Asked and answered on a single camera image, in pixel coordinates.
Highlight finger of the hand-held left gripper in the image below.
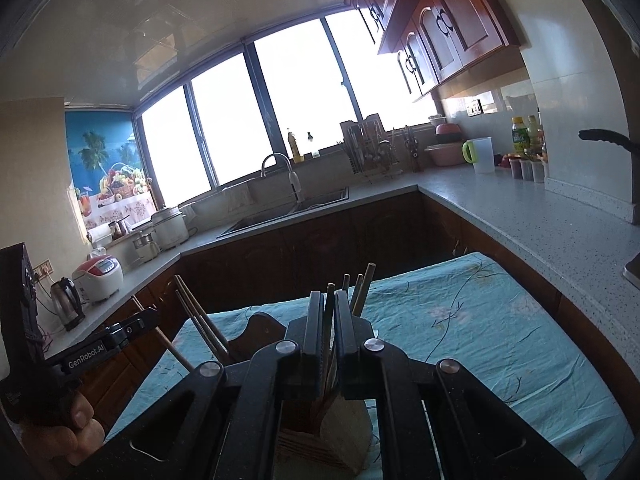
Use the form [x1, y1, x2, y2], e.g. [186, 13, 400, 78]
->
[107, 308, 161, 356]

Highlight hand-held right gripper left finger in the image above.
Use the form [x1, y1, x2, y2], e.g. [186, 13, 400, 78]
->
[70, 290, 326, 480]

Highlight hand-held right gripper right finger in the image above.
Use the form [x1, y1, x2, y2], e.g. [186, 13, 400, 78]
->
[334, 290, 586, 480]

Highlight wooden utensil holder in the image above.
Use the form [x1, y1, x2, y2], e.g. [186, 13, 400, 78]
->
[240, 311, 373, 478]

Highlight person's left hand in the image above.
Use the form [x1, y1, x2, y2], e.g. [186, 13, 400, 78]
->
[20, 392, 106, 478]

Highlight white and red rice cooker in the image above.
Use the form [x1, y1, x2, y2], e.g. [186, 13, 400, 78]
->
[71, 255, 124, 303]

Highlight dark wooden base cabinets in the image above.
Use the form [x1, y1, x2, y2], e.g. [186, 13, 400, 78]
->
[75, 185, 640, 436]

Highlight steel electric kettle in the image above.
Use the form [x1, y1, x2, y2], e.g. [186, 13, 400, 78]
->
[50, 276, 86, 332]

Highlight small white blender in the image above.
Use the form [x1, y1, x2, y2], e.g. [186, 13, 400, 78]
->
[132, 230, 161, 263]

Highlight white cooker pot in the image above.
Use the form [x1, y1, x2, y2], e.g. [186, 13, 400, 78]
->
[151, 206, 191, 250]

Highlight steel kitchen sink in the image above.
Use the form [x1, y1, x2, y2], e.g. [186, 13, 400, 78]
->
[216, 186, 349, 240]

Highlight blue floral tablecloth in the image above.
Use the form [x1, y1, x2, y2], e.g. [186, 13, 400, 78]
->
[105, 251, 621, 480]

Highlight curved kitchen faucet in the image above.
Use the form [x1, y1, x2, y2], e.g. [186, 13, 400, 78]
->
[261, 152, 305, 204]

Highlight white dish cloth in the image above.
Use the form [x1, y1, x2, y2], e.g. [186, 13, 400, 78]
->
[220, 182, 258, 211]

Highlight tropical fruit roller blind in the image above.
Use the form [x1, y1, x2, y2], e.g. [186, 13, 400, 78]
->
[65, 111, 160, 233]

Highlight knife holder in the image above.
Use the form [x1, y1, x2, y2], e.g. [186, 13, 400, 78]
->
[402, 125, 426, 173]

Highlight pink basin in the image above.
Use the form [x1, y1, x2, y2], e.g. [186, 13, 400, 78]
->
[425, 142, 466, 167]

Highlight pink lidded pot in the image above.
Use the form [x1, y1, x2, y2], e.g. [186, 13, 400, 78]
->
[430, 115, 463, 143]

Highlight kitchen window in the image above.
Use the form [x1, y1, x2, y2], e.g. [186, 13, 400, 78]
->
[131, 5, 441, 211]

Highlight green-label drink bottle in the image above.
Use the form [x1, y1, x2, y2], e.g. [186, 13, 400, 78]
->
[511, 116, 531, 156]

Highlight yellow oil bottle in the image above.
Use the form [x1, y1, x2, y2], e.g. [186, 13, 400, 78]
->
[526, 114, 546, 153]

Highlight wire dish rack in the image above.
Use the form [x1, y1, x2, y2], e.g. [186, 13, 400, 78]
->
[340, 114, 403, 178]

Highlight white pitcher with green handle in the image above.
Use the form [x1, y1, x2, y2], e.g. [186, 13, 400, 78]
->
[461, 136, 496, 174]

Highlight black pan handle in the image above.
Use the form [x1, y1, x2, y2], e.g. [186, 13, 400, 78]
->
[578, 129, 640, 153]

